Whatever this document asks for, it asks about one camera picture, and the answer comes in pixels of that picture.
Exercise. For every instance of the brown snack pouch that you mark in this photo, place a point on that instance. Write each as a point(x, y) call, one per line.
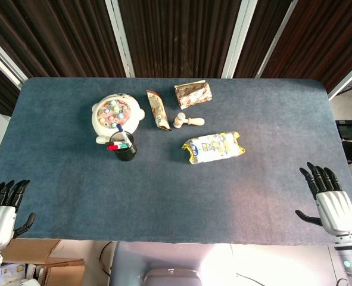
point(158, 110)

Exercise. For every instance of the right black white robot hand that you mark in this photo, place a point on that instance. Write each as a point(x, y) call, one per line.
point(338, 211)

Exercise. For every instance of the black capped whiteboard marker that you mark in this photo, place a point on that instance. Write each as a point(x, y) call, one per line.
point(109, 144)

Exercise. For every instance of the red capped whiteboard marker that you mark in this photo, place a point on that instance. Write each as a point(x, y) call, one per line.
point(112, 147)

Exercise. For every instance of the white aluminium frame post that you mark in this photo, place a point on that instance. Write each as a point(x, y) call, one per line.
point(235, 41)
point(275, 35)
point(120, 38)
point(3, 62)
point(347, 79)

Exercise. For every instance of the yellow white tissue pack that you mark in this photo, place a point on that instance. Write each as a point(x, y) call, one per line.
point(214, 147)

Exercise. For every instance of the brown cardboard box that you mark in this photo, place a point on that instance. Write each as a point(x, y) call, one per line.
point(53, 268)

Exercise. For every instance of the small green object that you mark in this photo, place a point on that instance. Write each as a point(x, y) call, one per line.
point(124, 145)

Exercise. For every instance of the black mesh pen cup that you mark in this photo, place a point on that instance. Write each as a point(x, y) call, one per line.
point(128, 155)

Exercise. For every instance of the wooden toy hammer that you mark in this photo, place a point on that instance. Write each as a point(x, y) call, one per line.
point(180, 120)

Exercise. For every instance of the blue capped whiteboard marker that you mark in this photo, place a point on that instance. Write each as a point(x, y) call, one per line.
point(121, 132)

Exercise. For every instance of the blue velvet tablecloth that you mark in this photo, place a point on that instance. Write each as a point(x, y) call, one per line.
point(169, 193)

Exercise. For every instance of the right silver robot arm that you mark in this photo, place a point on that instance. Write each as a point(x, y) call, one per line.
point(350, 259)

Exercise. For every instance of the white round fishing game toy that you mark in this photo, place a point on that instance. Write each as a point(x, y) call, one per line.
point(114, 111)

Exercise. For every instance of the grey robot torso base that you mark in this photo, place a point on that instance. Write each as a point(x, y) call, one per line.
point(152, 259)

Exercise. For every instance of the red white snack package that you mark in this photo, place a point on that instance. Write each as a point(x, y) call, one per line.
point(193, 93)

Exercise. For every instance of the black equipment case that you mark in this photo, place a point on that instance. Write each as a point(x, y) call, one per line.
point(351, 128)

